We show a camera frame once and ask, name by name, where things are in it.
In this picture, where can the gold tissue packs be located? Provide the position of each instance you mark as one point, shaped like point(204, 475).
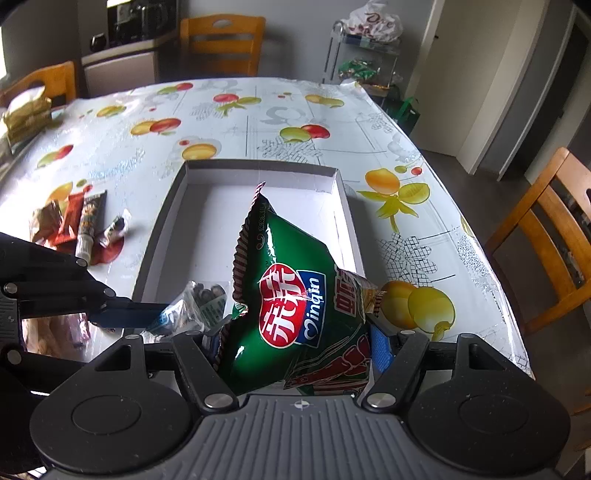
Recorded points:
point(27, 115)

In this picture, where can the green shopping bag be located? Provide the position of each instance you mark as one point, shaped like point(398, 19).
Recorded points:
point(406, 113)

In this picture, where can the grey cabinet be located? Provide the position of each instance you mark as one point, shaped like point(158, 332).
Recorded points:
point(120, 69)

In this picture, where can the clear packet of dark snacks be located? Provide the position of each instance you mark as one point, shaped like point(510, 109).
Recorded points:
point(203, 300)

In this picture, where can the brown snack packet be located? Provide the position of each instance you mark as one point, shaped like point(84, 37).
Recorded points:
point(46, 219)

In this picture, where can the green snack bag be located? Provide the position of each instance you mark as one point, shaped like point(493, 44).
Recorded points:
point(286, 277)

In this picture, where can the green wrapped packets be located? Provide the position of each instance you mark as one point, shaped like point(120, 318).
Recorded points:
point(360, 69)

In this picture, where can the white plastic bag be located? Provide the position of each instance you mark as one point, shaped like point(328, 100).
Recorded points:
point(374, 23)

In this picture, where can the white cardboard box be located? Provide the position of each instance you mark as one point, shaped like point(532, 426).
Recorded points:
point(221, 203)

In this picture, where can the white door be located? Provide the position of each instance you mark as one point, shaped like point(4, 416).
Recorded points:
point(461, 69)

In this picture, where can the black mug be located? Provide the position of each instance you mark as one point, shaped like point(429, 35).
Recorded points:
point(98, 42)

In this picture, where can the wooden chair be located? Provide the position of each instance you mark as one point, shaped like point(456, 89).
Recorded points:
point(217, 30)
point(60, 76)
point(545, 194)

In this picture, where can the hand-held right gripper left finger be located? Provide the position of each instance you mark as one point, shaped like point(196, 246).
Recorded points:
point(194, 364)

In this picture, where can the small clear candy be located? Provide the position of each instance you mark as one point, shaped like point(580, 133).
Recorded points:
point(115, 226)

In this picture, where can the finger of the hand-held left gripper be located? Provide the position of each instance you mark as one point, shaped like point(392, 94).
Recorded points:
point(41, 364)
point(129, 313)

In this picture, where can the red snack bar packet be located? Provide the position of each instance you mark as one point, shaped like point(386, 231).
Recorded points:
point(69, 219)

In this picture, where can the black coffee machine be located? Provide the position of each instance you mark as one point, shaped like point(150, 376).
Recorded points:
point(138, 21)

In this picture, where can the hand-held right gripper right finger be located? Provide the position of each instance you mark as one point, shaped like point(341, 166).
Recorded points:
point(381, 350)

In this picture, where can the metal rack cart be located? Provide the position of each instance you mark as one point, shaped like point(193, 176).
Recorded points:
point(364, 45)

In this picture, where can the black cartoon print tube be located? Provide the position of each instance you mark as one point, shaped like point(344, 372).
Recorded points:
point(87, 221)

